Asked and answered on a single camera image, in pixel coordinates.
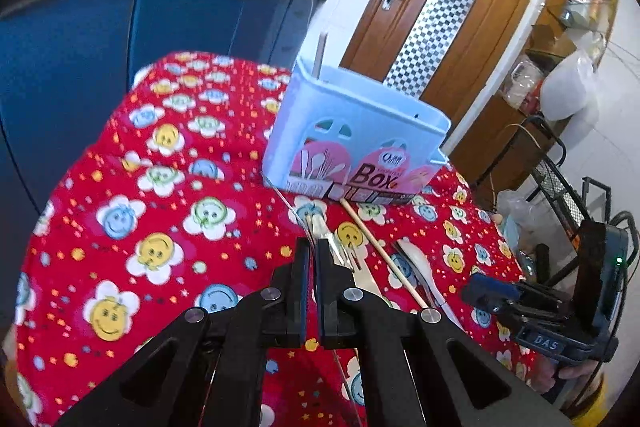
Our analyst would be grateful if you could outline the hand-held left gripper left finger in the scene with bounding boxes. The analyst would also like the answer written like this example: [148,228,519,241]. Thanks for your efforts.
[55,237,313,427]

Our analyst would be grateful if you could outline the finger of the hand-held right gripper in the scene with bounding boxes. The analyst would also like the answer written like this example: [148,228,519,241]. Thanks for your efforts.
[534,244,552,284]
[460,273,576,323]

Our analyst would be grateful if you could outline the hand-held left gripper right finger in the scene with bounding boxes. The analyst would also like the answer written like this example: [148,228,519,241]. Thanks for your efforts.
[316,238,576,427]

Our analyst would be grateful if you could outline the white plastic fork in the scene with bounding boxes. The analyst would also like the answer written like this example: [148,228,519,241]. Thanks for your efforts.
[306,212,388,308]

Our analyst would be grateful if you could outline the wooden chopstick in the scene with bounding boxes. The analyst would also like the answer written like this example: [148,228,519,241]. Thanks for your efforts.
[340,199,430,310]

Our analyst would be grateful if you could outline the white plastic spoon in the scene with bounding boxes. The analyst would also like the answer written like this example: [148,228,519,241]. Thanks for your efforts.
[395,239,463,328]

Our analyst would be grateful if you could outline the light blue utensil box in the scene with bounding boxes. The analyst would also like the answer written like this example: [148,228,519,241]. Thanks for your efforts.
[262,57,452,208]

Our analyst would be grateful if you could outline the person's right hand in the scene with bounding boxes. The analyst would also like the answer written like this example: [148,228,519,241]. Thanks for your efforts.
[559,362,608,390]

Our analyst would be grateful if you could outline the pale plastic bag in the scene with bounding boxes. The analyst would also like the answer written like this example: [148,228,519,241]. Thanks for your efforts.
[495,189,541,258]

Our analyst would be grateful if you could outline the black metal chair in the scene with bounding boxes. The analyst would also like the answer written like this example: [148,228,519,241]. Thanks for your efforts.
[480,114,613,268]

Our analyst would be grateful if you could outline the white plastic bag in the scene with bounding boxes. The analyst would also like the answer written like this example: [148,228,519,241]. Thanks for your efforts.
[540,49,601,138]

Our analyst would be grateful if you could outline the red smiley flower tablecloth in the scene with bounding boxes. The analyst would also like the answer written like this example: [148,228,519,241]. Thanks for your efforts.
[10,51,546,427]

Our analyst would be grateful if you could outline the wooden shelf unit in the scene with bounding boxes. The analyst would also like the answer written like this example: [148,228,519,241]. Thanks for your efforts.
[447,0,623,202]

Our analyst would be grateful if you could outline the thin pale stick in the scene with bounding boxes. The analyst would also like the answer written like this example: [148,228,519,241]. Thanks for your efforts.
[314,32,329,78]

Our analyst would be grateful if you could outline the blue kitchen cabinet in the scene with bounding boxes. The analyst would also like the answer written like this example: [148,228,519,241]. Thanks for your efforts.
[0,0,326,323]

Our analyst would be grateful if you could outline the white cable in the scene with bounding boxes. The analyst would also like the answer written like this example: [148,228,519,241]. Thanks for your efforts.
[285,0,316,38]

